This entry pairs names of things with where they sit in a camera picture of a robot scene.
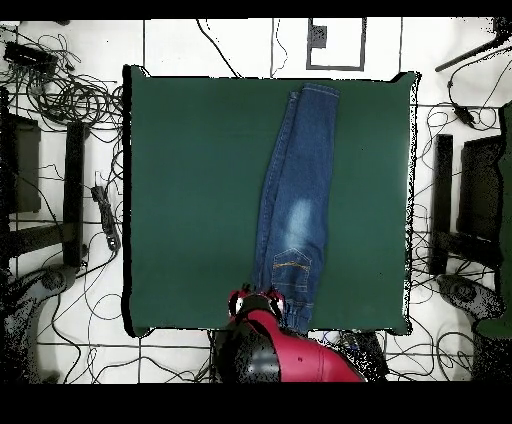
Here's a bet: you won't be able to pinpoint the black tripod leg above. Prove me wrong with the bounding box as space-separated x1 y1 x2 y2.
434 37 512 73

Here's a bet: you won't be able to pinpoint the black floor cable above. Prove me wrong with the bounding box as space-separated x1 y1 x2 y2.
195 18 241 78

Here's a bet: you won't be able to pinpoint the wide black power strip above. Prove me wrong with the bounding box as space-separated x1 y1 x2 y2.
353 331 389 380

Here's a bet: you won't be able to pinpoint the black flat panel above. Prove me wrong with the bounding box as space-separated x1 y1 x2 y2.
0 113 42 215
457 135 505 241

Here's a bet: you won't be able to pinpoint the tangled black cable bundle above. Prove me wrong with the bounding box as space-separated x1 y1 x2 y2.
23 33 123 129

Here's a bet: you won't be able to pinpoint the black upright stand bar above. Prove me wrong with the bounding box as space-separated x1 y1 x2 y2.
429 133 454 275
62 120 87 268

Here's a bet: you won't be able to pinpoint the black box device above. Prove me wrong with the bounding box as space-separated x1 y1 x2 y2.
3 40 59 75

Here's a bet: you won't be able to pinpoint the long black power strip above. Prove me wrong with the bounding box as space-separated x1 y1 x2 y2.
90 184 122 252

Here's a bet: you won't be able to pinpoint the black power adapter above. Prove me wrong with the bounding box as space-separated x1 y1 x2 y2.
453 103 477 129

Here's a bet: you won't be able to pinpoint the dark stand base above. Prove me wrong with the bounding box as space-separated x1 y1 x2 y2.
3 262 79 383
435 273 506 321

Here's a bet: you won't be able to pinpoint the blue denim jeans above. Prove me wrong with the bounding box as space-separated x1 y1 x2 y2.
250 82 341 335

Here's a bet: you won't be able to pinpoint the dark green table cloth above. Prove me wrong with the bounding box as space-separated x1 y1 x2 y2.
121 64 421 338

